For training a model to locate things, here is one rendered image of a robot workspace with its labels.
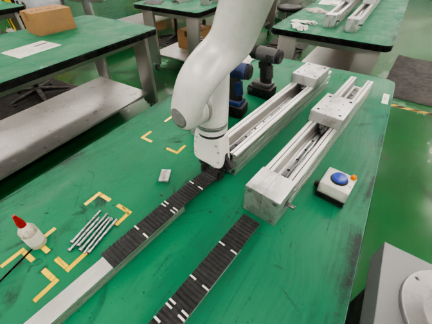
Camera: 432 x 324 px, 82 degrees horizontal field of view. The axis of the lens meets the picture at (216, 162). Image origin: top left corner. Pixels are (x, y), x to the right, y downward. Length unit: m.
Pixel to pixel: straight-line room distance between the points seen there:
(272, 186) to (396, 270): 0.30
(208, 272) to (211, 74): 0.41
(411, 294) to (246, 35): 0.56
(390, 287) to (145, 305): 0.49
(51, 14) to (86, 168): 1.77
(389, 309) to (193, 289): 0.36
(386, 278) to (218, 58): 0.53
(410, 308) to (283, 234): 0.27
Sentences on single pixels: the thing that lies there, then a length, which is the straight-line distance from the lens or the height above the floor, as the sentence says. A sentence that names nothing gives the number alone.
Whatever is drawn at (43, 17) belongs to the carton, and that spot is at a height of 0.89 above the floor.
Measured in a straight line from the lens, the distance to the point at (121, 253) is 0.64.
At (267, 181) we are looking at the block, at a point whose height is 0.87.
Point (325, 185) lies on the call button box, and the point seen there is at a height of 0.84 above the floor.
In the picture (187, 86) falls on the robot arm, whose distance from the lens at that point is 0.50.
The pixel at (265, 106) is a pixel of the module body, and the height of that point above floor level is 0.86.
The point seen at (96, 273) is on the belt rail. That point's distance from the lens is 0.64.
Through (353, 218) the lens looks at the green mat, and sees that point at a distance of 0.79.
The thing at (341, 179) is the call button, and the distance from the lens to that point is 0.77.
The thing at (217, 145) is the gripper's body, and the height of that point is 0.95.
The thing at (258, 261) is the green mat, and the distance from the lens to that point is 0.64.
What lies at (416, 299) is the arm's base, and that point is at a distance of 0.63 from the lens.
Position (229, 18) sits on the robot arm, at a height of 1.25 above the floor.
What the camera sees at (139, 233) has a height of 0.81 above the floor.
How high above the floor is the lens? 1.35
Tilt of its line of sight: 42 degrees down
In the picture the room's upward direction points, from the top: straight up
